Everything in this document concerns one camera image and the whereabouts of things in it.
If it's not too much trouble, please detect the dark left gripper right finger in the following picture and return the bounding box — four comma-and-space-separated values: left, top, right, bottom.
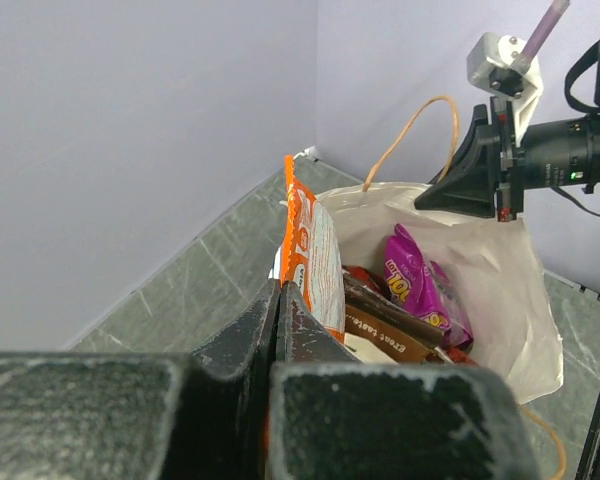
268, 283, 540, 479

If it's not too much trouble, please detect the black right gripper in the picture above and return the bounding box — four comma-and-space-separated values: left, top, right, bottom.
414, 97, 524, 222

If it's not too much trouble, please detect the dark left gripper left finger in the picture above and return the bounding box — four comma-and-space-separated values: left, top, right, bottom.
0, 281, 280, 479

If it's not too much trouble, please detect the beige paper bag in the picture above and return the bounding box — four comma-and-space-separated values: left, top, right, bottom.
314, 183, 563, 419

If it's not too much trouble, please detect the purple grape candy bag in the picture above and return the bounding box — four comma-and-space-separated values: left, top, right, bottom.
383, 224, 474, 351

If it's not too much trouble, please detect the red Doritos bag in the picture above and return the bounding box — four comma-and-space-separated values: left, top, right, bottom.
343, 266, 476, 366

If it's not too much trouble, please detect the orange snack packet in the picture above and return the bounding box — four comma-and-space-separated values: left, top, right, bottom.
279, 155, 346, 342

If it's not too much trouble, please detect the brown snack bag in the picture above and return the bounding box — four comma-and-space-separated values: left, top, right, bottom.
343, 270, 444, 363

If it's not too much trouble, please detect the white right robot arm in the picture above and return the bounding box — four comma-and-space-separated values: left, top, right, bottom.
267, 1, 600, 479

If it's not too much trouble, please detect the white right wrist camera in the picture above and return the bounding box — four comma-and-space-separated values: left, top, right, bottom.
466, 32, 544, 147

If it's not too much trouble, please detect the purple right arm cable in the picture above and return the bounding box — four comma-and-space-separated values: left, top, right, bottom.
522, 0, 571, 59

